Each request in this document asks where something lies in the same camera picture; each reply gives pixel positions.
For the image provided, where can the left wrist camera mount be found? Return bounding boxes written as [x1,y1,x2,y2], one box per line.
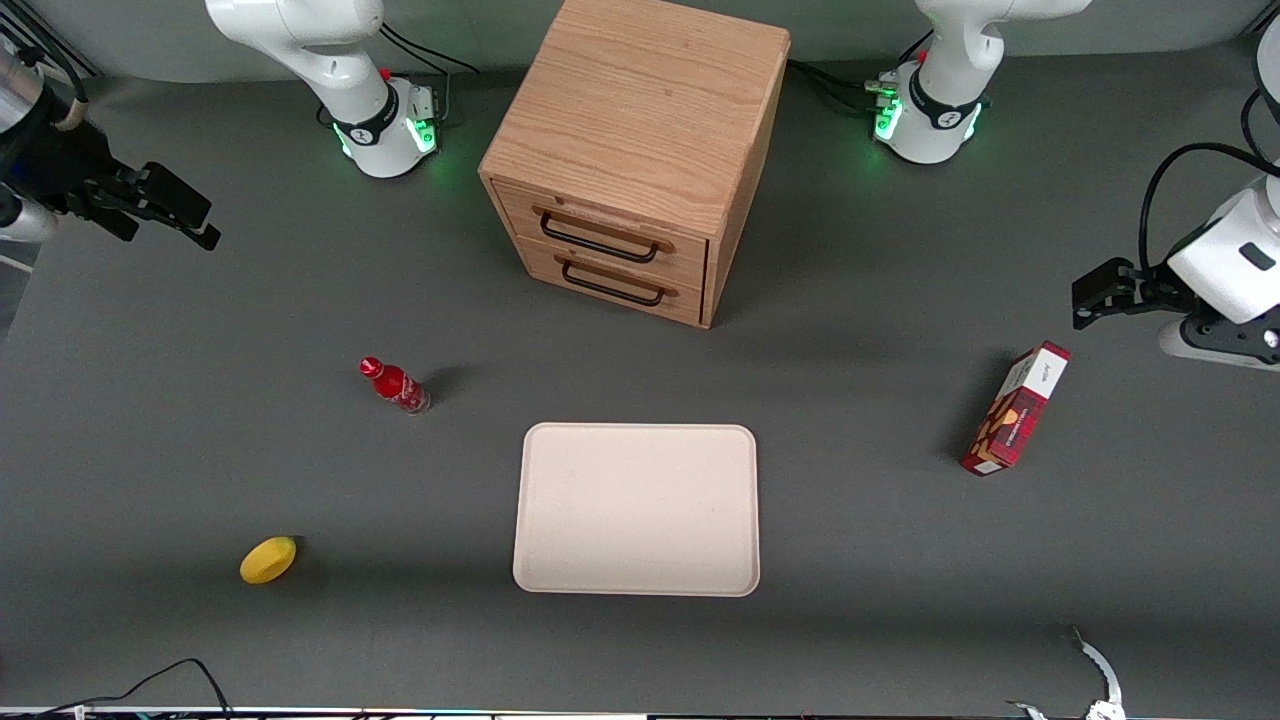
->
[1157,312,1280,373]

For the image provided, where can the black base cables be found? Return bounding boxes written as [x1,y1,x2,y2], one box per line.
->
[786,30,933,117]
[378,20,482,77]

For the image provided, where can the black right base cables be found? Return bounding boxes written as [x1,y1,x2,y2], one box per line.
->
[378,20,482,77]

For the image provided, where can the wooden drawer cabinet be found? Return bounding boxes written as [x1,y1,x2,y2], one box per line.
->
[478,0,792,330]

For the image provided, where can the red cookie box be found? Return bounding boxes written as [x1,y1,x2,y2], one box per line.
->
[959,340,1072,477]

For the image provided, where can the wooden drawer front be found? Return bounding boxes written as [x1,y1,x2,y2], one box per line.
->
[493,180,711,293]
[516,238,708,329]

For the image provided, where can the black metal drawer handle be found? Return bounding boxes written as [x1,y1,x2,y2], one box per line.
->
[554,254,680,309]
[532,204,677,267]

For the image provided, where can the small red coke bottle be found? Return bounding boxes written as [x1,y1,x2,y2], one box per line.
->
[359,356,432,416]

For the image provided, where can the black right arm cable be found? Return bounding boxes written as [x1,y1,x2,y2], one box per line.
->
[25,25,93,109]

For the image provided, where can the yellow lemon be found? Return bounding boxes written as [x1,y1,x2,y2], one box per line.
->
[239,536,299,586]

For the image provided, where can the white curved plastic strip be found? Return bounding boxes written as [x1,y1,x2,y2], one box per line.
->
[1005,625,1127,720]

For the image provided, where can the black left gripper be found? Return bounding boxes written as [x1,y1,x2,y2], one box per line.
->
[1072,257,1193,332]

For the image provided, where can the beige rectangular tray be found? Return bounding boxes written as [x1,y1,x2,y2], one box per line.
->
[512,422,762,598]

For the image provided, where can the black left base cables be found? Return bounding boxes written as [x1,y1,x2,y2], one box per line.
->
[786,30,933,117]

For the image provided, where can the grey metal frame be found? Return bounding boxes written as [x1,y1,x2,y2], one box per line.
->
[0,0,101,83]

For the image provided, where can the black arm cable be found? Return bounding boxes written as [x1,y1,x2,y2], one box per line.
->
[1139,88,1280,273]
[25,25,93,109]

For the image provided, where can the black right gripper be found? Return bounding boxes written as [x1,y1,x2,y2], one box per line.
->
[0,105,222,252]

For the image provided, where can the thin black table cable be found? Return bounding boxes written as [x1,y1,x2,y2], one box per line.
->
[0,657,236,720]

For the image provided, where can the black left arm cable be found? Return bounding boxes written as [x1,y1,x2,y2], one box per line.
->
[1139,88,1280,273]

